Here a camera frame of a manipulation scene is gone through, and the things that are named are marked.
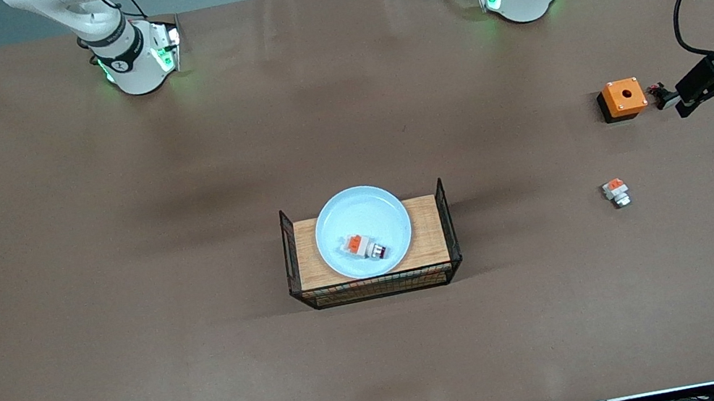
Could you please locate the light blue plate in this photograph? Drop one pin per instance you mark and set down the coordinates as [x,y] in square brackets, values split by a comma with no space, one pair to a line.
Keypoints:
[359,215]

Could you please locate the orange white part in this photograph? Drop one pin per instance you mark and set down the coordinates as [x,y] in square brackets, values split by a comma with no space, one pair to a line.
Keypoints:
[615,190]
[358,246]

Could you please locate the orange white part on table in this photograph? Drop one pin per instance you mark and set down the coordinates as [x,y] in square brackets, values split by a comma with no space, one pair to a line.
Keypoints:
[615,190]

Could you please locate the brown table cover sheet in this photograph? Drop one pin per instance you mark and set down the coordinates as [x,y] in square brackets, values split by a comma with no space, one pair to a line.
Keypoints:
[139,378]

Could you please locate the wooden board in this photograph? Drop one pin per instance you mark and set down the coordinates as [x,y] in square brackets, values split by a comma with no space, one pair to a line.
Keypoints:
[307,253]

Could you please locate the orange button enclosure box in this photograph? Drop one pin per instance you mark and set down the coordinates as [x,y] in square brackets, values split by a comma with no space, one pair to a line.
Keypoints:
[635,101]

